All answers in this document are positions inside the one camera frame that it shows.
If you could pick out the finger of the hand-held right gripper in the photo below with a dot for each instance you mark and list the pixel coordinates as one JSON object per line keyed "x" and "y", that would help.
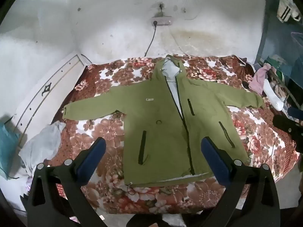
{"x": 283, "y": 123}

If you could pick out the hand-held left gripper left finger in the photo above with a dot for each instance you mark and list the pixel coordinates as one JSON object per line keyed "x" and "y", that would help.
{"x": 91, "y": 163}

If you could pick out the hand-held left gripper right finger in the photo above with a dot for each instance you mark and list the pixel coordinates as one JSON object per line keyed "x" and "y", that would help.
{"x": 215, "y": 163}

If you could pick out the green hooded jacket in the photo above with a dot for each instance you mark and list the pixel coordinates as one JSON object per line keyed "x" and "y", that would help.
{"x": 163, "y": 123}

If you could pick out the metal clothes rack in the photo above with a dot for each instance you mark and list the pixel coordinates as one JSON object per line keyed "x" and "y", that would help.
{"x": 264, "y": 40}

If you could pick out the dark blue cloth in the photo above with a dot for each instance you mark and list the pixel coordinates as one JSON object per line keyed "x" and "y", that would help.
{"x": 294, "y": 113}

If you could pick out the white sock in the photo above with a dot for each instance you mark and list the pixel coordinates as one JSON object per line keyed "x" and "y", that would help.
{"x": 272, "y": 97}

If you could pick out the floral blanket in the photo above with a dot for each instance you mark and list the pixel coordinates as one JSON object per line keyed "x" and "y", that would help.
{"x": 101, "y": 127}

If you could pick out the pink cloth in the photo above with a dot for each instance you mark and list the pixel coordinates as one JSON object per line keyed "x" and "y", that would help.
{"x": 258, "y": 80}

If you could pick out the grey cloth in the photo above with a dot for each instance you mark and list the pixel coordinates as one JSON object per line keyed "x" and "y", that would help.
{"x": 42, "y": 144}

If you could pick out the green cloth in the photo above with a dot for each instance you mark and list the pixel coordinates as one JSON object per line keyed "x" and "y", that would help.
{"x": 277, "y": 63}

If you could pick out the teal hanging garment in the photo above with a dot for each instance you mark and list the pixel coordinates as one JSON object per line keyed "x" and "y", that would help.
{"x": 297, "y": 59}

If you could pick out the white bed headboard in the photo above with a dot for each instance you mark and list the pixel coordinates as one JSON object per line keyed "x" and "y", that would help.
{"x": 47, "y": 92}

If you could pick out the teal cloth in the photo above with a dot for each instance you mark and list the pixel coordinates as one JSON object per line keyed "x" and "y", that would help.
{"x": 8, "y": 141}

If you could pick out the white striped garment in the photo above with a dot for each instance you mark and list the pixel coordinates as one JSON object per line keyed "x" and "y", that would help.
{"x": 287, "y": 7}

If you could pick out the wall power strip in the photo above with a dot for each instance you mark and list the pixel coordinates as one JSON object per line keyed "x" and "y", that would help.
{"x": 162, "y": 20}

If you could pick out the wall socket plug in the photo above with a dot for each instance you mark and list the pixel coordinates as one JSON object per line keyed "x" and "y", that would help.
{"x": 161, "y": 6}

